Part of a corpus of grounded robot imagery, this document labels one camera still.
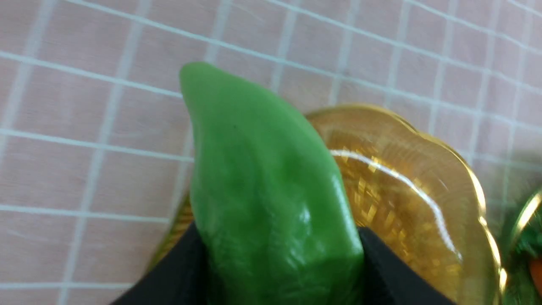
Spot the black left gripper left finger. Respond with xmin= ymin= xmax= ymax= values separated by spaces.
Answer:
xmin=112 ymin=223 xmax=208 ymax=305

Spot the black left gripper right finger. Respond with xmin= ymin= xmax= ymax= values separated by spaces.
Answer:
xmin=358 ymin=227 xmax=453 ymax=305

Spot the green toy gourd front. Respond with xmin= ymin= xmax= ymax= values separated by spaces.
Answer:
xmin=179 ymin=62 xmax=364 ymax=305

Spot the orange toy carrot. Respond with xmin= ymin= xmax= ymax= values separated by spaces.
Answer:
xmin=529 ymin=258 xmax=542 ymax=297

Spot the green ribbed plastic plate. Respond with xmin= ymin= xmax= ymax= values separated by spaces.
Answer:
xmin=501 ymin=188 xmax=542 ymax=305

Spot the pink checkered tablecloth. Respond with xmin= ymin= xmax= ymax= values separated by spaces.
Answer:
xmin=1 ymin=0 xmax=541 ymax=305

